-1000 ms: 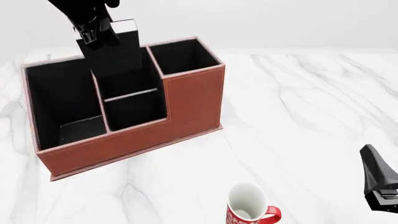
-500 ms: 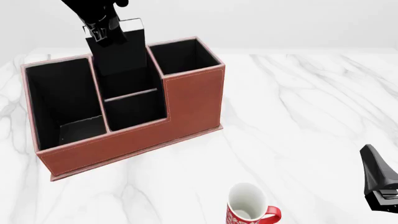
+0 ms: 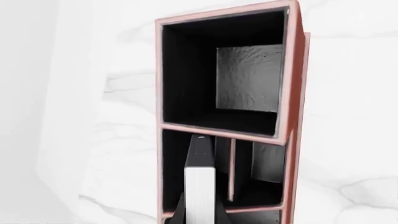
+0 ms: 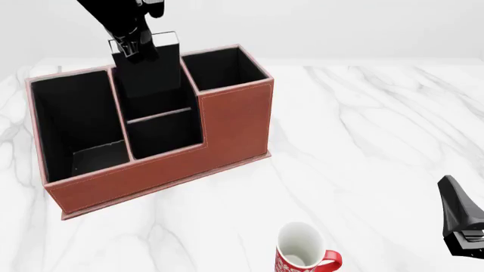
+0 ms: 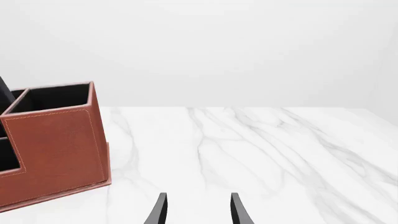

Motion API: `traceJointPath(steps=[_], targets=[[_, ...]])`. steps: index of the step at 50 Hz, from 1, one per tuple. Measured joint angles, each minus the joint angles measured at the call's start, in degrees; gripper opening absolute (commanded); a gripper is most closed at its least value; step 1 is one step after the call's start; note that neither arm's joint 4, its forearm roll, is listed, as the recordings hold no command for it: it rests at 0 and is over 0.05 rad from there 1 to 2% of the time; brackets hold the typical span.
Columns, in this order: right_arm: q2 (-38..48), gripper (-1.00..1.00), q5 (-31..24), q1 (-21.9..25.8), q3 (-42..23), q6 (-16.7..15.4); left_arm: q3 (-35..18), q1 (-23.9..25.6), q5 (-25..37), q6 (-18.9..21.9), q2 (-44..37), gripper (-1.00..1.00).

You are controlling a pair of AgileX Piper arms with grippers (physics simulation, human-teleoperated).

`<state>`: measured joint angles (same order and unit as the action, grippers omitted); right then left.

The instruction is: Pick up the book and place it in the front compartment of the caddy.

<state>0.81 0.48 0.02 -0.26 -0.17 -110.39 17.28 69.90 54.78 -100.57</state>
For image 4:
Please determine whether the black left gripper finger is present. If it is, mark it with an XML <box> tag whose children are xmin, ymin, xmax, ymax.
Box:
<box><xmin>128</xmin><ymin>45</ymin><xmax>160</xmax><ymax>64</ymax></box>

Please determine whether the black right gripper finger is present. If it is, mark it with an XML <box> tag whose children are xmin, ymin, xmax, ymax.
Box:
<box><xmin>437</xmin><ymin>175</ymin><xmax>484</xmax><ymax>232</ymax></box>

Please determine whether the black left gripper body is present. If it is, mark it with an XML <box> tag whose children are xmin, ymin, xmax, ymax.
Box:
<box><xmin>110</xmin><ymin>26</ymin><xmax>152</xmax><ymax>57</ymax></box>

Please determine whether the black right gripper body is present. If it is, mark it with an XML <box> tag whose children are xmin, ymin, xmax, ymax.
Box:
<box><xmin>442</xmin><ymin>222</ymin><xmax>484</xmax><ymax>259</ymax></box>

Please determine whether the black book with white pages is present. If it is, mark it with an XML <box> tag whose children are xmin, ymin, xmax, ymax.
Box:
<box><xmin>107</xmin><ymin>29</ymin><xmax>182</xmax><ymax>100</ymax></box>

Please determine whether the red-brown desk caddy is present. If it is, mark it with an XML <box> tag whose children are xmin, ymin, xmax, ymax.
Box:
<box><xmin>24</xmin><ymin>43</ymin><xmax>275</xmax><ymax>222</ymax></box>

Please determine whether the red patterned mug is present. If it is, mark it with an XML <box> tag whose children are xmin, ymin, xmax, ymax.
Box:
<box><xmin>275</xmin><ymin>221</ymin><xmax>343</xmax><ymax>272</ymax></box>

